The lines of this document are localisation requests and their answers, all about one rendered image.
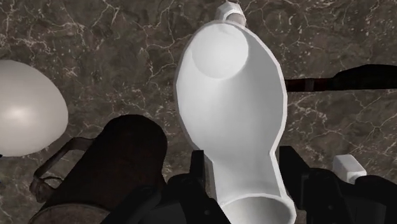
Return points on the white vase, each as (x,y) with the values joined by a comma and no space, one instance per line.
(231,118)

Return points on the white round dome object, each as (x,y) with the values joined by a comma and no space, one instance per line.
(28,108)

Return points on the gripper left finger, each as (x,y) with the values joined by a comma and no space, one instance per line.
(183,198)

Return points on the small white block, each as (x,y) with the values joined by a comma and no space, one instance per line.
(347,166)

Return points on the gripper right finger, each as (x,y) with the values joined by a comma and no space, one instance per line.
(322,198)

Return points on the small white faceted cap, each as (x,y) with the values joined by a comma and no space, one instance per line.
(230,11)

